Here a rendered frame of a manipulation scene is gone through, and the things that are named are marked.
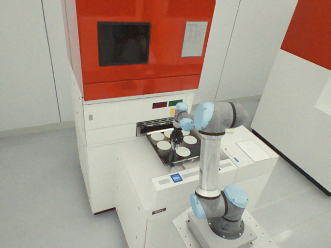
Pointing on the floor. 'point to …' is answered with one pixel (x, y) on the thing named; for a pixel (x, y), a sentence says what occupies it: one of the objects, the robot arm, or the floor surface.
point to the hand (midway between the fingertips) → (174, 147)
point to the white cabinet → (162, 210)
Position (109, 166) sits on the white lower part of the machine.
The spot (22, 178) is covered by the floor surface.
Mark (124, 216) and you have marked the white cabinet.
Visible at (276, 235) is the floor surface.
